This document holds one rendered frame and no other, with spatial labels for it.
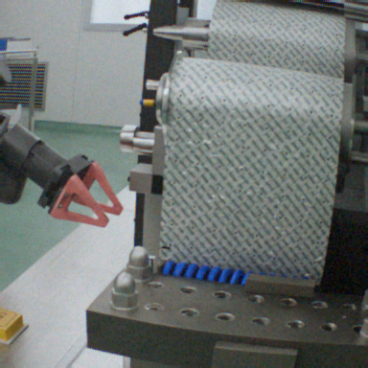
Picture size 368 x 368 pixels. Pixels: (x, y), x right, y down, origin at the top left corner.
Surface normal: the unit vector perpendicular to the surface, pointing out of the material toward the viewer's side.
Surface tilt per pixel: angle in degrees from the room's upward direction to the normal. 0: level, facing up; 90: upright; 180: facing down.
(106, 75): 90
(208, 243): 90
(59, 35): 90
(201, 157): 90
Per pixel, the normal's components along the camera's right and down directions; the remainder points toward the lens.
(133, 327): -0.23, 0.24
